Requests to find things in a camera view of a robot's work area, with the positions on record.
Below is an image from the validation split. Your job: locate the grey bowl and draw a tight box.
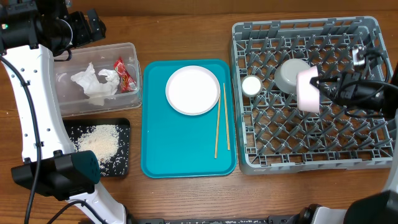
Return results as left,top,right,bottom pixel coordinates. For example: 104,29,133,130
274,58,310,95

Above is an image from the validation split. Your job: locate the teal serving tray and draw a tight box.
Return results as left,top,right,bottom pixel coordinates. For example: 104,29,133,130
141,59,237,179

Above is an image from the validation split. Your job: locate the white cup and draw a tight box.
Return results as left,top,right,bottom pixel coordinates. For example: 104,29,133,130
241,75,262,97

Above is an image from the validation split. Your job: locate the left wooden chopstick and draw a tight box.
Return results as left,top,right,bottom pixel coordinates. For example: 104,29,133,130
215,96,221,159

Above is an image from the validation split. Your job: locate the white rice with food scrap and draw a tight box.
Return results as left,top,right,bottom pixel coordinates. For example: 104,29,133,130
67,124,130,177

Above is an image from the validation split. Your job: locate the right wooden chopstick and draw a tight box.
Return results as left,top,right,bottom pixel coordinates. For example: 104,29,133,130
223,83,231,151

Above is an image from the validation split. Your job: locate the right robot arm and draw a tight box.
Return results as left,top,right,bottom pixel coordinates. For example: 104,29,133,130
295,67,397,223

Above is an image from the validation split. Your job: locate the clear plastic waste bin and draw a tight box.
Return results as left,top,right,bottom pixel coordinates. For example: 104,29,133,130
54,42,142,117

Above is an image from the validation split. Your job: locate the pink round plate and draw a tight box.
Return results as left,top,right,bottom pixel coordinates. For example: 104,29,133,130
165,65,221,116

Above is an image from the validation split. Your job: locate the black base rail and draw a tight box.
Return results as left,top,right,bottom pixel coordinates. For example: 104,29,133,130
137,215,299,224

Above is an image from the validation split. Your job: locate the white tissue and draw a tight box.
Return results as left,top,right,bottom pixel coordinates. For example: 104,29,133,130
70,62,120,106

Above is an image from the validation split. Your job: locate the grey dishwasher rack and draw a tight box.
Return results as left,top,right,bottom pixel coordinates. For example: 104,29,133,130
231,16,397,175

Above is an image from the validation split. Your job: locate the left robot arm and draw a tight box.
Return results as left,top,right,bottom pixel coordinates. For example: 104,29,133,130
1,1,134,223

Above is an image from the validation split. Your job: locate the black plastic tray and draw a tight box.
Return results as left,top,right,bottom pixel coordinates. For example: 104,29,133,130
62,117,131,178

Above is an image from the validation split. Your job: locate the red snack wrapper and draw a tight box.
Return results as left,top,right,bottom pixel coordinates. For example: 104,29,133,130
114,57,137,93

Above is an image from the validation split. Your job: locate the wooden chopstick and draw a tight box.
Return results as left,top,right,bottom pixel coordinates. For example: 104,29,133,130
215,96,221,159
223,83,231,151

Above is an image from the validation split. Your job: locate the pink shallow bowl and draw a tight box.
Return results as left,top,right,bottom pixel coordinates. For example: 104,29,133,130
296,66,320,113

